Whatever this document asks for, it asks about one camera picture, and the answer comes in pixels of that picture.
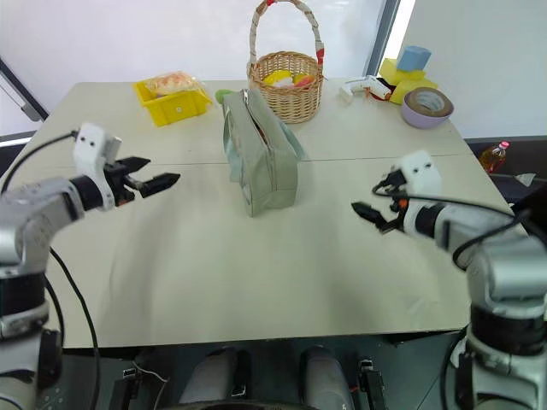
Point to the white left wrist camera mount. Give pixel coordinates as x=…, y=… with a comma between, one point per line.
x=89, y=138

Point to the blue foam block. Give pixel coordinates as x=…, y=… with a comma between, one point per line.
x=412, y=57

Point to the black object beside table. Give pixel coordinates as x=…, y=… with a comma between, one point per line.
x=525, y=196

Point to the dark slanted metal bar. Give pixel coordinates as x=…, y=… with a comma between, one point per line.
x=21, y=91

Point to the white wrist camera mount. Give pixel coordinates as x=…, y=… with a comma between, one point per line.
x=89, y=138
x=421, y=171

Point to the yellow plastic bin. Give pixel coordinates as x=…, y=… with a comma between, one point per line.
x=175, y=109

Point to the purple tape roll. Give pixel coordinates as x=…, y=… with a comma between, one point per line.
x=421, y=119

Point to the clear bag of snacks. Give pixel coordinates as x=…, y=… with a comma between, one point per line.
x=173, y=82

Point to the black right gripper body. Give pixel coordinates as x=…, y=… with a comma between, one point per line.
x=396, y=215

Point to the brown tape roll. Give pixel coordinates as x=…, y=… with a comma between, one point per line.
x=429, y=101

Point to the black bracket under table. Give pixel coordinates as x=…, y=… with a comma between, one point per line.
x=126, y=388
x=372, y=384

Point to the orange toy in basket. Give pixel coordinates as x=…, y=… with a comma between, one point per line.
x=304, y=80

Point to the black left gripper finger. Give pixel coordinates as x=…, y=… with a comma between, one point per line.
x=136, y=163
x=160, y=183

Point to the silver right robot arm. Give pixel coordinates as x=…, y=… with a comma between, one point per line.
x=500, y=265

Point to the dark window frame post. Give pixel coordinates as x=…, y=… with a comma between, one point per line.
x=382, y=34

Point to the yellow toy in basket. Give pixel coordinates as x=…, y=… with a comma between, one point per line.
x=278, y=79

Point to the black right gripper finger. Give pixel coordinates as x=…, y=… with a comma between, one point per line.
x=388, y=228
x=369, y=212

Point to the small green object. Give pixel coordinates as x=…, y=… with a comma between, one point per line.
x=222, y=95

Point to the grey rounded robot leg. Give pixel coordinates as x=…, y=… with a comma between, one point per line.
x=325, y=378
x=209, y=376

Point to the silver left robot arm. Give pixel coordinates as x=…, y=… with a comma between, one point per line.
x=30, y=213

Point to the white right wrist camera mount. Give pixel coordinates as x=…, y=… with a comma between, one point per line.
x=421, y=171

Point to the oil bottle with red cap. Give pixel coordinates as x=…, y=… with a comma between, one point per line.
x=493, y=158

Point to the white glue gun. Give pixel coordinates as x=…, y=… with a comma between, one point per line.
x=363, y=85

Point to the grey-green fabric bag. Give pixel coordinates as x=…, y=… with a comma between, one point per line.
x=262, y=171

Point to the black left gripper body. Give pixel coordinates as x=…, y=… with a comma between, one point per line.
x=121, y=183

